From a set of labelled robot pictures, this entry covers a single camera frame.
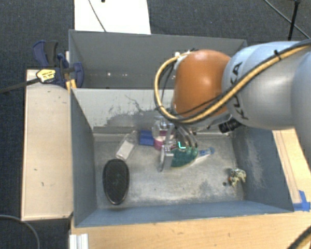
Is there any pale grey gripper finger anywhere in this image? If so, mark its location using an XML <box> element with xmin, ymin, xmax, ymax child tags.
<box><xmin>164</xmin><ymin>147</ymin><xmax>175</xmax><ymax>171</ymax></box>
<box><xmin>157</xmin><ymin>149</ymin><xmax>167</xmax><ymax>173</ymax></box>

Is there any pink and white cup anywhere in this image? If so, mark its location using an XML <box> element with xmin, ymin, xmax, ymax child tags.
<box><xmin>153</xmin><ymin>134</ymin><xmax>169</xmax><ymax>150</ymax></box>

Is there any green round object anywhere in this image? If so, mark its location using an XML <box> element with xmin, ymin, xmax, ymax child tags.
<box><xmin>170</xmin><ymin>144</ymin><xmax>199</xmax><ymax>169</ymax></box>

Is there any blue block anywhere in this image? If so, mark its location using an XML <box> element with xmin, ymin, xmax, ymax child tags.
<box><xmin>139</xmin><ymin>129</ymin><xmax>155</xmax><ymax>146</ymax></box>

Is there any grey metal bin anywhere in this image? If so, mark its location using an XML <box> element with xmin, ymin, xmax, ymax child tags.
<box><xmin>68</xmin><ymin>29</ymin><xmax>295</xmax><ymax>229</ymax></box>

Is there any blue and white tube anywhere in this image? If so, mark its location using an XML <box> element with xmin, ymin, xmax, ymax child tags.
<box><xmin>193</xmin><ymin>147</ymin><xmax>216</xmax><ymax>166</ymax></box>

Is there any clear plastic bottle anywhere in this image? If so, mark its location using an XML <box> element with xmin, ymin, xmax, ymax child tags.
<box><xmin>115</xmin><ymin>130</ymin><xmax>138</xmax><ymax>162</ymax></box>

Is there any black oval object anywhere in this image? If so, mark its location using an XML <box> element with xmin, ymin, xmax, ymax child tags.
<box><xmin>102</xmin><ymin>158</ymin><xmax>131</xmax><ymax>206</ymax></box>

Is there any small camouflage toy figure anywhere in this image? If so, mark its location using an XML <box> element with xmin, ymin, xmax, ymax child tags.
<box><xmin>227</xmin><ymin>168</ymin><xmax>247</xmax><ymax>187</ymax></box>

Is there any pale wood board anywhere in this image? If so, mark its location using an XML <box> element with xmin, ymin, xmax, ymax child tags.
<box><xmin>20</xmin><ymin>68</ymin><xmax>75</xmax><ymax>222</ymax></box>

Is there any black cylinder on white bracket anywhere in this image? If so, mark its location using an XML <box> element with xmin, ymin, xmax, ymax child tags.
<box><xmin>218</xmin><ymin>119</ymin><xmax>241</xmax><ymax>134</ymax></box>

